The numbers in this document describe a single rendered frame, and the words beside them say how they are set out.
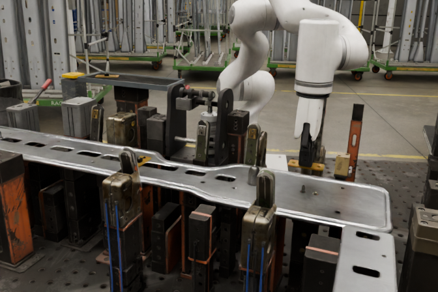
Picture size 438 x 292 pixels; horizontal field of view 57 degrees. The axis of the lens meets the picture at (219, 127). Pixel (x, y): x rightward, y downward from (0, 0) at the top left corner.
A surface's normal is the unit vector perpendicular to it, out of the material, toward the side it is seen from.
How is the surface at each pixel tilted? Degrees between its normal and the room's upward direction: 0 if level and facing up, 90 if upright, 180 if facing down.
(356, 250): 0
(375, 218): 0
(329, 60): 92
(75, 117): 90
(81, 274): 0
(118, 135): 90
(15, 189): 90
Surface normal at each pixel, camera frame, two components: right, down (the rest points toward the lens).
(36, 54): 0.07, 0.26
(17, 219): 0.93, 0.13
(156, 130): -0.36, 0.28
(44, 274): 0.02, -0.95
